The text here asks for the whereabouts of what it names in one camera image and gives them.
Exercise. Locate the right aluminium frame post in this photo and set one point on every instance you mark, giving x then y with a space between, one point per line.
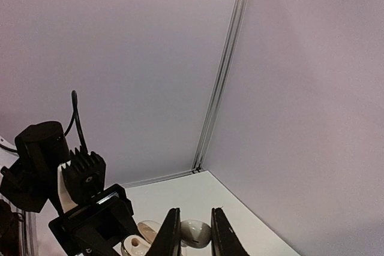
219 84

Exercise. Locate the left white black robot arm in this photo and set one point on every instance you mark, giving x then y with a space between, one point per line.
32 180

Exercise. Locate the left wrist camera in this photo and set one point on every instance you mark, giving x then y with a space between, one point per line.
80 178

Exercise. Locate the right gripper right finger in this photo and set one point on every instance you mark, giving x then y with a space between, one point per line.
224 240

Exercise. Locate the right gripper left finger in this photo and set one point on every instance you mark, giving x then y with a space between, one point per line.
168 239

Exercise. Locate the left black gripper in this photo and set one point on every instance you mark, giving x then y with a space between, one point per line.
97 226

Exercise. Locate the white earbud charging case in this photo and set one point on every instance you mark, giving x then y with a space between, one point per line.
194 233

